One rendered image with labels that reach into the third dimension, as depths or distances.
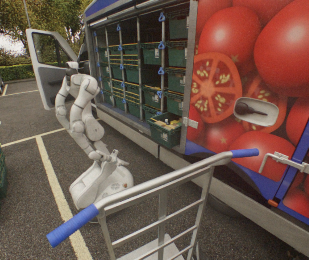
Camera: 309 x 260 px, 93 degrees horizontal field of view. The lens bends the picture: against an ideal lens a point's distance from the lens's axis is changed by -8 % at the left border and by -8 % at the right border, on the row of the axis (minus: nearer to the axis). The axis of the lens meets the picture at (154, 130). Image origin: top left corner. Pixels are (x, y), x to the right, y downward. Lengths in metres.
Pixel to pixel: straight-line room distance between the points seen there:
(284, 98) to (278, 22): 0.43
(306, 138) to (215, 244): 1.22
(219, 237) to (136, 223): 0.85
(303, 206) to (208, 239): 0.88
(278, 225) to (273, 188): 0.33
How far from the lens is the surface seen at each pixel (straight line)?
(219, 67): 1.34
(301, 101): 1.21
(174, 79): 1.86
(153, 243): 1.79
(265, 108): 1.28
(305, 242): 1.71
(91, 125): 1.43
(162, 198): 0.77
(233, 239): 1.97
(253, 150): 0.80
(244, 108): 1.27
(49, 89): 4.35
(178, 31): 1.83
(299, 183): 1.40
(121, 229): 1.90
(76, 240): 1.95
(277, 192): 1.49
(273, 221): 1.67
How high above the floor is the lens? 1.60
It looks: 26 degrees down
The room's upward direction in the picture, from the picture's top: straight up
